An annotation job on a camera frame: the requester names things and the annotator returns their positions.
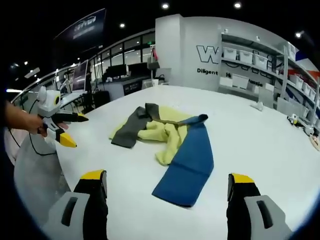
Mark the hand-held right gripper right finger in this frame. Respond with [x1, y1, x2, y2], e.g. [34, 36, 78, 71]
[226, 172, 294, 240]

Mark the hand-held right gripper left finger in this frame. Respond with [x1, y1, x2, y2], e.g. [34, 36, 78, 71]
[41, 169, 109, 240]

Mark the yellow grey blue garment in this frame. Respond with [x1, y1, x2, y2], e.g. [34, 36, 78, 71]
[108, 101, 216, 208]

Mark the person's left hand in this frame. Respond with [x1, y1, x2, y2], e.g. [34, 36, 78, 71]
[15, 106, 70, 138]

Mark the tilted standing monitor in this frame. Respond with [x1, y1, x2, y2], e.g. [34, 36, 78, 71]
[71, 59, 90, 93]

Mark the black desk monitor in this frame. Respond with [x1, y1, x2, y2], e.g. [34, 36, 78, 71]
[127, 61, 149, 76]
[106, 63, 128, 79]

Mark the black reception counter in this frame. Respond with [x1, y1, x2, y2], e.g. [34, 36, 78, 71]
[122, 75, 152, 96]

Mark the dark hanging screen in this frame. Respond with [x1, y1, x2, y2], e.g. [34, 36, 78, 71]
[52, 8, 108, 52]

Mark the spare hand-held gripper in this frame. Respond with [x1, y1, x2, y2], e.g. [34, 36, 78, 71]
[286, 113, 315, 136]

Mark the small white table device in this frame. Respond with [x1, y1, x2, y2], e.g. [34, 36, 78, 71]
[250, 100, 265, 111]

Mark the grey metal shelf rack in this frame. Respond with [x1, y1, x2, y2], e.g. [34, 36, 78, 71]
[217, 29, 320, 131]

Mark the row of white storage bins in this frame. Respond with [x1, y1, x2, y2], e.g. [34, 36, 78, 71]
[219, 44, 316, 101]

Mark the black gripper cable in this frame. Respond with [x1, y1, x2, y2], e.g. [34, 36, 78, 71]
[5, 126, 58, 156]

